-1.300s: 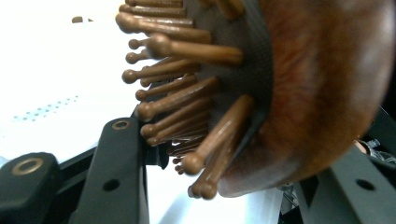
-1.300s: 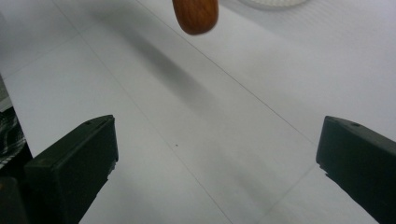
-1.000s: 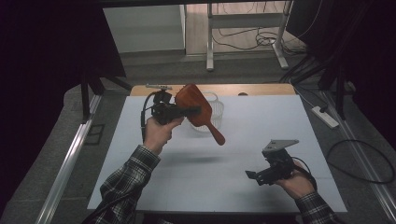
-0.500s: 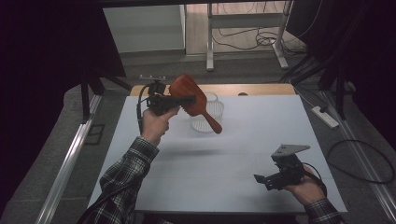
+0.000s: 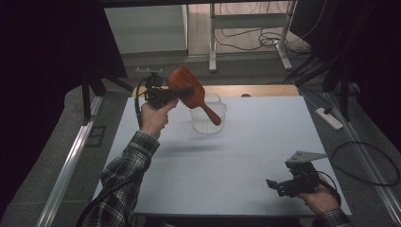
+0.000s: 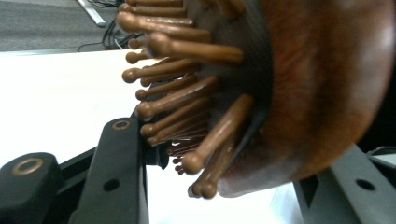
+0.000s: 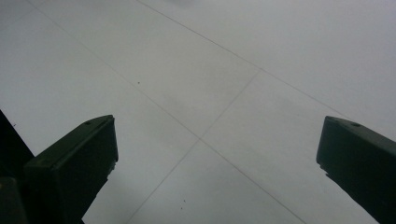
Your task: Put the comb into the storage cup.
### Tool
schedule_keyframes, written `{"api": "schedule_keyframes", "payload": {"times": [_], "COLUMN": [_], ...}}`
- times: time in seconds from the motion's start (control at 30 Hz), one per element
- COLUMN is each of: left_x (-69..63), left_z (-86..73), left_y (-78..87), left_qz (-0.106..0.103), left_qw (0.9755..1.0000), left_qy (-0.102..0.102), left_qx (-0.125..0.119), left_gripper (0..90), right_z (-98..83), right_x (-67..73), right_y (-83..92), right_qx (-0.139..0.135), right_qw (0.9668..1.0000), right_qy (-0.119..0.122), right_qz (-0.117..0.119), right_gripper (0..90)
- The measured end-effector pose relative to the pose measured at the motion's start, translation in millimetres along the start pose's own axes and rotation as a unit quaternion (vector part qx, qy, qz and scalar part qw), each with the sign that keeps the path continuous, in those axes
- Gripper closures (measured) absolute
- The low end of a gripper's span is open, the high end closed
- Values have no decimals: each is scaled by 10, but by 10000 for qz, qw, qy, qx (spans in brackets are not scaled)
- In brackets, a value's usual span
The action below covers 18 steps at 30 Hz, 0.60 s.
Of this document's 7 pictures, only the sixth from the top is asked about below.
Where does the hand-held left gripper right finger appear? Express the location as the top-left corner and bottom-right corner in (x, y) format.
(293, 144), (396, 224)

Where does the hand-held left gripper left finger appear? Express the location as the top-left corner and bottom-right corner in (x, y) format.
(68, 117), (150, 224)

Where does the wooden hairbrush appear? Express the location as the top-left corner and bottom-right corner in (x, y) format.
(115, 0), (396, 201)

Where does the metal bar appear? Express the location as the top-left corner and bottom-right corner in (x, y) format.
(76, 0), (107, 28)

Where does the black cable bundle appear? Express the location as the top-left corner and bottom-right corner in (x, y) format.
(78, 0), (145, 52)

